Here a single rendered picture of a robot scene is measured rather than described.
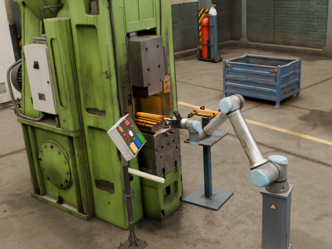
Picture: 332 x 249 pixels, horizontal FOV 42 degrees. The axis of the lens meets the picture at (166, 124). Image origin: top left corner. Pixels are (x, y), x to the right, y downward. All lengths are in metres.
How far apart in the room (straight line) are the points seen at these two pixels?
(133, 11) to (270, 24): 8.93
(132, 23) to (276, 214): 2.00
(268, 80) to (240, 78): 0.56
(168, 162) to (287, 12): 8.60
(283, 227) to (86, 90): 2.08
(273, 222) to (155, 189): 1.16
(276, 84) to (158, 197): 3.87
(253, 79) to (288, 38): 4.72
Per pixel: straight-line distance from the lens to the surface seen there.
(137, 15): 3.88
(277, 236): 3.74
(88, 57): 3.90
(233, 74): 7.90
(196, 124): 3.72
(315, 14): 11.73
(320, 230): 4.26
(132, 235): 3.95
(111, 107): 3.74
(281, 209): 3.59
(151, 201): 4.26
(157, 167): 4.02
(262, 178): 3.32
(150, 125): 3.96
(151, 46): 3.81
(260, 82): 7.61
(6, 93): 8.91
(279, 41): 12.43
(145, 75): 3.77
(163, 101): 4.24
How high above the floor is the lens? 2.31
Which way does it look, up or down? 20 degrees down
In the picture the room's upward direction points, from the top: 4 degrees counter-clockwise
